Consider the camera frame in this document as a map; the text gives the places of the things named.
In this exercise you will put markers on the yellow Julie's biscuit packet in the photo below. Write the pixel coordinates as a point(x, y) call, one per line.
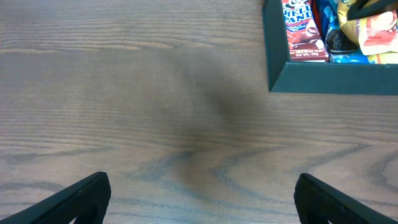
point(375, 34)

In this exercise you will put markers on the yellow gum canister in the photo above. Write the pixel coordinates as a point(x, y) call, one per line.
point(384, 58)

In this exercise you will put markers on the Hello Panda biscuit box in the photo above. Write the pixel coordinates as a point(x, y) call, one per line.
point(304, 40)

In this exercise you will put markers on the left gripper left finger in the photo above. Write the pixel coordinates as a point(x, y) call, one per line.
point(83, 202)

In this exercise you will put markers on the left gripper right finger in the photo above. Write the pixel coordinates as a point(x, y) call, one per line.
point(319, 203)

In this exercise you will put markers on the dark green box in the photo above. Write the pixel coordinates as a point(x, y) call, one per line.
point(286, 76)

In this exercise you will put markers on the blue Oreo cookie pack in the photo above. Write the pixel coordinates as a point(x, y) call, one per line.
point(338, 45)

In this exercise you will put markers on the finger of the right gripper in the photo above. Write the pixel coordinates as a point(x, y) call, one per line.
point(366, 8)

